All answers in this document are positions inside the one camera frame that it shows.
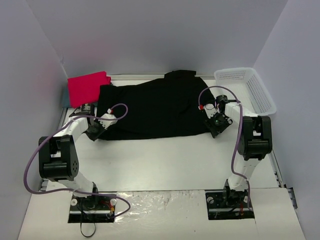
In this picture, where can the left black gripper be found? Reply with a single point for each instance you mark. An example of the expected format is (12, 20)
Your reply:
(94, 134)

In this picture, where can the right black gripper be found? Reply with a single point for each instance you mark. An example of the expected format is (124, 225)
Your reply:
(215, 128)

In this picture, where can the black t shirt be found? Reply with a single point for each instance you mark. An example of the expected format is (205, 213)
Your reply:
(162, 108)

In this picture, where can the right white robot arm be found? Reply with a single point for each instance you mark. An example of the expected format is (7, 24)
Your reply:
(253, 141)

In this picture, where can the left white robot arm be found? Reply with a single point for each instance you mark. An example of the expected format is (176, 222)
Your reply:
(57, 157)

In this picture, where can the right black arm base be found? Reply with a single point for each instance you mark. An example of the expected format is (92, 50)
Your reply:
(221, 208)

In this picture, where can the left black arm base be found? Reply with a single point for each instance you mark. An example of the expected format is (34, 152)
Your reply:
(92, 209)

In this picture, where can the folded teal t shirt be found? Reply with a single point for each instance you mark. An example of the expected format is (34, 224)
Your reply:
(66, 99)

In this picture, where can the folded red t shirt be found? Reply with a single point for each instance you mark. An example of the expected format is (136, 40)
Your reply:
(85, 89)

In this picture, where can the white plastic basket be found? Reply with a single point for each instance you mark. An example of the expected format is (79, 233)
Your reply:
(249, 88)

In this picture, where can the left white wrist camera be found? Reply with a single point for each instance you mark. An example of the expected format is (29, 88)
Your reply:
(108, 119)

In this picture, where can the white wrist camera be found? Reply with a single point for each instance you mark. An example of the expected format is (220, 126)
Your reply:
(208, 110)
(108, 119)

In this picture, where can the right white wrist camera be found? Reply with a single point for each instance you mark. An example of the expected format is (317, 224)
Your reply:
(208, 110)

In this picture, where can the aluminium table rail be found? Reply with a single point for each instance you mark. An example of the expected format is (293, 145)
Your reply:
(152, 76)

